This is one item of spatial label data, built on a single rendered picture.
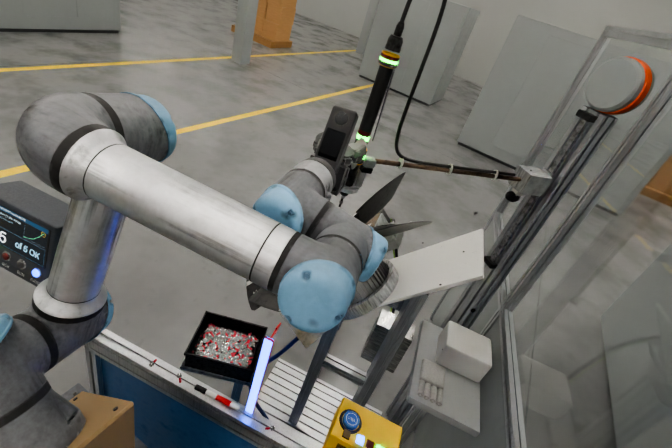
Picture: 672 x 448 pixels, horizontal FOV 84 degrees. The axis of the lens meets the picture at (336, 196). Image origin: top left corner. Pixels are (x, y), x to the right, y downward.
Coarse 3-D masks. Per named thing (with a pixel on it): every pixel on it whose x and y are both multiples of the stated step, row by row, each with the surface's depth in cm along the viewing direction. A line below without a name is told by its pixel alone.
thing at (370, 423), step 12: (348, 408) 91; (360, 408) 92; (336, 420) 88; (360, 420) 89; (372, 420) 90; (384, 420) 91; (336, 432) 85; (360, 432) 87; (372, 432) 87; (384, 432) 88; (396, 432) 89; (324, 444) 88; (336, 444) 86; (348, 444) 84; (384, 444) 86; (396, 444) 87
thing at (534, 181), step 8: (520, 168) 119; (528, 168) 119; (536, 168) 121; (544, 168) 121; (520, 176) 119; (528, 176) 116; (536, 176) 115; (544, 176) 117; (552, 176) 119; (512, 184) 121; (520, 184) 118; (528, 184) 116; (536, 184) 117; (544, 184) 118; (520, 192) 118; (528, 192) 118; (536, 192) 119
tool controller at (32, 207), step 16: (0, 192) 94; (16, 192) 97; (32, 192) 99; (0, 208) 92; (16, 208) 91; (32, 208) 93; (48, 208) 95; (64, 208) 98; (0, 224) 93; (16, 224) 92; (32, 224) 90; (48, 224) 90; (16, 240) 93; (32, 240) 92; (48, 240) 90; (0, 256) 96; (16, 256) 94; (32, 256) 93; (48, 256) 91; (16, 272) 95; (48, 272) 93
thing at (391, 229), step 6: (408, 222) 98; (414, 222) 99; (420, 222) 102; (426, 222) 104; (378, 228) 94; (384, 228) 93; (390, 228) 106; (396, 228) 106; (402, 228) 107; (408, 228) 108; (414, 228) 109; (384, 234) 113; (390, 234) 113
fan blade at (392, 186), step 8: (400, 176) 129; (392, 184) 131; (376, 192) 127; (384, 192) 132; (392, 192) 140; (368, 200) 127; (376, 200) 132; (384, 200) 138; (360, 208) 127; (368, 208) 131; (376, 208) 137; (360, 216) 130; (368, 216) 135
